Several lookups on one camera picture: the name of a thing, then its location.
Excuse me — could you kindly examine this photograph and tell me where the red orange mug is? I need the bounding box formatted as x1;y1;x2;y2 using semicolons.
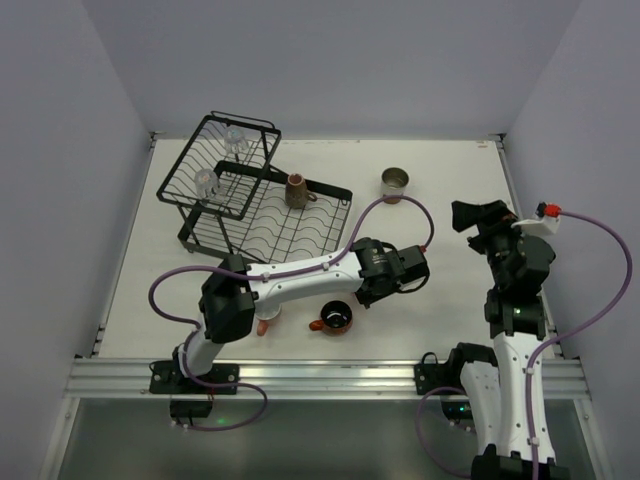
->
309;300;353;336

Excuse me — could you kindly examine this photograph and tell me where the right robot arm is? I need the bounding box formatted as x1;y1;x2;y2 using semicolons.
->
451;200;570;479

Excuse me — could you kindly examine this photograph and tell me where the pink mug white inside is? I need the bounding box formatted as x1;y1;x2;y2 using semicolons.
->
255;306;282;337

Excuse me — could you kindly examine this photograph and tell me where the clear glass near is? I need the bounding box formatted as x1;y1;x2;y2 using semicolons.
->
194;169;223;200

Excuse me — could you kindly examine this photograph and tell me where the left control box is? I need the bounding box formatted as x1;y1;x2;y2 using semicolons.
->
169;400;213;425

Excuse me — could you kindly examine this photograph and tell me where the black wire dish rack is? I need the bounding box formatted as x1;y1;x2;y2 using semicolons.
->
156;111;353;263

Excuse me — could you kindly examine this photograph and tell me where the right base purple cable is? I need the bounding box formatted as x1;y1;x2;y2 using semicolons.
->
416;385;476;479

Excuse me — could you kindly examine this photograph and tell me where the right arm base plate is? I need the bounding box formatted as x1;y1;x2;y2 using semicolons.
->
413;363;463;395

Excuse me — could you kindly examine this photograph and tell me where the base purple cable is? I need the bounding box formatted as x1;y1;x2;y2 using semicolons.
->
416;385;476;479
174;382;268;431

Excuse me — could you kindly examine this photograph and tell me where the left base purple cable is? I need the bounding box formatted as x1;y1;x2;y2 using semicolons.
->
174;382;268;431

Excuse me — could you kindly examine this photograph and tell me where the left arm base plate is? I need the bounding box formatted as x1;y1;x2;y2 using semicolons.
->
149;360;240;395

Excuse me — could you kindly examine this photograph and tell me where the control box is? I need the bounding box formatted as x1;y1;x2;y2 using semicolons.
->
169;400;213;425
441;400;473;423

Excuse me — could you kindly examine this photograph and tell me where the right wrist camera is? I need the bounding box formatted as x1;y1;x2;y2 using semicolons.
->
512;202;562;237

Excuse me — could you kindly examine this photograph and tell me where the right control box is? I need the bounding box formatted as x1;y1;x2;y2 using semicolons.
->
441;400;473;423

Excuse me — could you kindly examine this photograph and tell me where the clear glass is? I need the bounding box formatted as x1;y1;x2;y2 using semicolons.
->
224;125;249;155
194;169;223;200

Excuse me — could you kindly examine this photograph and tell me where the brown mug with handle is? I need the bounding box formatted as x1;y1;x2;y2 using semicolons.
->
285;173;317;209

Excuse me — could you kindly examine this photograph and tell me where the clear glass far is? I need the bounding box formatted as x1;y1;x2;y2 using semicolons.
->
224;125;249;155

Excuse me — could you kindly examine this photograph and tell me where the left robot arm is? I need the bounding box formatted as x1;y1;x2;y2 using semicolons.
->
177;238;430;377

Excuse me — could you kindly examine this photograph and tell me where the white and brown cup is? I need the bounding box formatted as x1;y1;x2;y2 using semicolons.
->
381;167;409;204

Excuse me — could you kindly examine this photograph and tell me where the aluminium mounting rail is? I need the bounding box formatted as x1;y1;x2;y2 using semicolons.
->
39;357;590;479

